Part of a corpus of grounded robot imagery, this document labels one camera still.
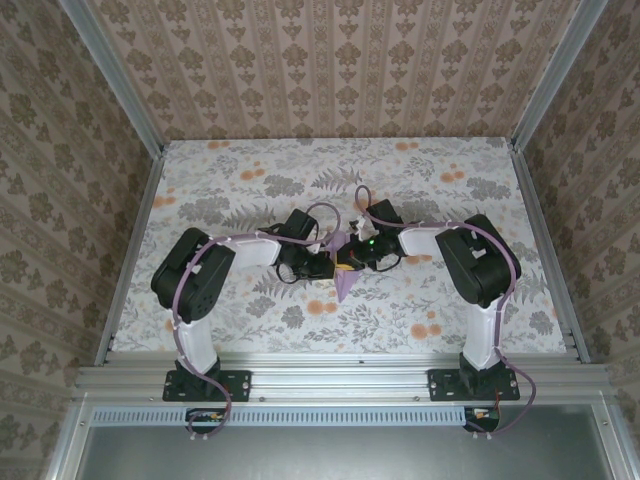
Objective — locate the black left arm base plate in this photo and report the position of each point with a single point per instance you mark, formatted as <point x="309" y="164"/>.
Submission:
<point x="240" y="385"/>

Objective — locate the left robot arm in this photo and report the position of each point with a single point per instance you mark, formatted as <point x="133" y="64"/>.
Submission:
<point x="192" y="275"/>

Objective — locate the black electronics module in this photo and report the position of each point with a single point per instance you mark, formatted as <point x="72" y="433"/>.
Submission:
<point x="205" y="422"/>
<point x="482" y="422"/>

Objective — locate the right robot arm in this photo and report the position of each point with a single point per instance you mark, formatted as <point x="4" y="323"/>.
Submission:
<point x="480" y="260"/>

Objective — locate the grey metal panel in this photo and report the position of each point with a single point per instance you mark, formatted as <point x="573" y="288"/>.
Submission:
<point x="340" y="455"/>

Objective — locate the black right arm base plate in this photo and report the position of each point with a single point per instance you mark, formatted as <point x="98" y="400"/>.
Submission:
<point x="440" y="390"/>

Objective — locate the floral patterned table cover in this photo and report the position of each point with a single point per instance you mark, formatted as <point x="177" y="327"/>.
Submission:
<point x="225" y="165"/>

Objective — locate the purple paper sheet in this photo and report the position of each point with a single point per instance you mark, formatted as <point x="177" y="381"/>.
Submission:
<point x="345" y="287"/>

